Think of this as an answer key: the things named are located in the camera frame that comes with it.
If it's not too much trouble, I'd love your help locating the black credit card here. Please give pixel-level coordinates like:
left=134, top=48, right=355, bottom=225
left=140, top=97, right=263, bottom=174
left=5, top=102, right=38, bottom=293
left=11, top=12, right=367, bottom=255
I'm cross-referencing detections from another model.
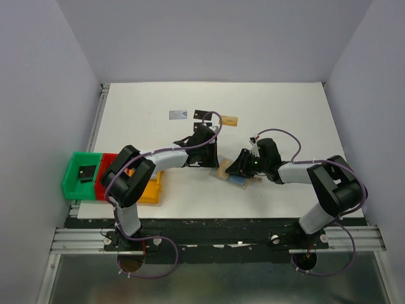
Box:
left=193, top=110, right=213, bottom=121

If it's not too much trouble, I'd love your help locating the silver credit card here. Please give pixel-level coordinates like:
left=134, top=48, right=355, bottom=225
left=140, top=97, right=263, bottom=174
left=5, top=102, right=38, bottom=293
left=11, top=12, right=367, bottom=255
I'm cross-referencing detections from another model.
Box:
left=168, top=110, right=188, bottom=120

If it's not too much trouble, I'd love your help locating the beige card holder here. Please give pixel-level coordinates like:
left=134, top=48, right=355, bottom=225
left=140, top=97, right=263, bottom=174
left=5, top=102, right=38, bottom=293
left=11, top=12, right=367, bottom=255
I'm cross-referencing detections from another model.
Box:
left=209, top=155, right=263, bottom=189

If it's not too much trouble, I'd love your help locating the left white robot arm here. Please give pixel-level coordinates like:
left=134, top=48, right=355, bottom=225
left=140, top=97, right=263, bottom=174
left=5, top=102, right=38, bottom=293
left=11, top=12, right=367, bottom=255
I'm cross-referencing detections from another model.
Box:
left=101, top=124, right=219, bottom=250

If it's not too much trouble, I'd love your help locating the red plastic bin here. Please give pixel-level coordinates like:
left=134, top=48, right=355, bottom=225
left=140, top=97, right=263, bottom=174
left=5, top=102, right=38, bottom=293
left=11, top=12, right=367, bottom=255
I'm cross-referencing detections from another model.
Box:
left=94, top=153, right=123, bottom=201

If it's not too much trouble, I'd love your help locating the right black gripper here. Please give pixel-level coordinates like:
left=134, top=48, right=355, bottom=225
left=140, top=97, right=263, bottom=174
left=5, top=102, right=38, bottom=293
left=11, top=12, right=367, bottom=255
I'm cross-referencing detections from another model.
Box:
left=225, top=148, right=268, bottom=179

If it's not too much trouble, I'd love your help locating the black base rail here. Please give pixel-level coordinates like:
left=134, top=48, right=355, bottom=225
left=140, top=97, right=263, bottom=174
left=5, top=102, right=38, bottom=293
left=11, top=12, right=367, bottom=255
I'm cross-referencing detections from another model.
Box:
left=104, top=217, right=330, bottom=265

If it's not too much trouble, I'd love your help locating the dark grey VIP card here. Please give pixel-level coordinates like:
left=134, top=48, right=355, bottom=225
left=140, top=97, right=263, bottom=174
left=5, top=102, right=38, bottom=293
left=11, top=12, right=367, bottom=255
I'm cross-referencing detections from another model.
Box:
left=193, top=122, right=205, bottom=131

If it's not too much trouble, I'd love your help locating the yellow plastic bin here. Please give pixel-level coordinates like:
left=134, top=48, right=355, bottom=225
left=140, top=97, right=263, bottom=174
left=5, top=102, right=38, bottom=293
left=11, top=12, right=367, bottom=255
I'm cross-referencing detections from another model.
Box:
left=138, top=172, right=162, bottom=205

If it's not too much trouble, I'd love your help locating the green plastic bin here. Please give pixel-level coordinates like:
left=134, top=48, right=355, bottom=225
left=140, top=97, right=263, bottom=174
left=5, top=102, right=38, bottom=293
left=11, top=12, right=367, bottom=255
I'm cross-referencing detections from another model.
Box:
left=62, top=152, right=103, bottom=200

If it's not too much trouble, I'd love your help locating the gold credit card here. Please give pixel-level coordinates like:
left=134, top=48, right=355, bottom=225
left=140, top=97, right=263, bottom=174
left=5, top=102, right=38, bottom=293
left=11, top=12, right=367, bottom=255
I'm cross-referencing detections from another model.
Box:
left=220, top=115, right=238, bottom=127
left=216, top=158, right=232, bottom=180

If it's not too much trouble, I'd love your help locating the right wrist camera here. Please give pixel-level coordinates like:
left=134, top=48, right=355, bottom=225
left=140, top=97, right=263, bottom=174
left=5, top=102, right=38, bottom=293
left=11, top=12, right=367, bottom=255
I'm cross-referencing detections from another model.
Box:
left=249, top=134, right=259, bottom=155

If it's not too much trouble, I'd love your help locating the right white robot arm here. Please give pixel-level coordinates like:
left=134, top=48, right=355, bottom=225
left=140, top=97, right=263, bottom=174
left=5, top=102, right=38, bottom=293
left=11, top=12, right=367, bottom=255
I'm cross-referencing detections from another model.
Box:
left=225, top=138, right=368, bottom=248

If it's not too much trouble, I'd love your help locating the aluminium side rail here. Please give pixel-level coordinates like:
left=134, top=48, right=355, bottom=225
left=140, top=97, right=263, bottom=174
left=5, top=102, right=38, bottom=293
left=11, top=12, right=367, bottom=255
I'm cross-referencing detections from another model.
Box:
left=85, top=84, right=111, bottom=152

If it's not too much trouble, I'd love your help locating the black item in green bin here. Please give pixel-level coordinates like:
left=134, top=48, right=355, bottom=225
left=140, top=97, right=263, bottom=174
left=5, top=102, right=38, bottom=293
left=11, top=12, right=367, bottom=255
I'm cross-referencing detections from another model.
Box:
left=78, top=165, right=97, bottom=184

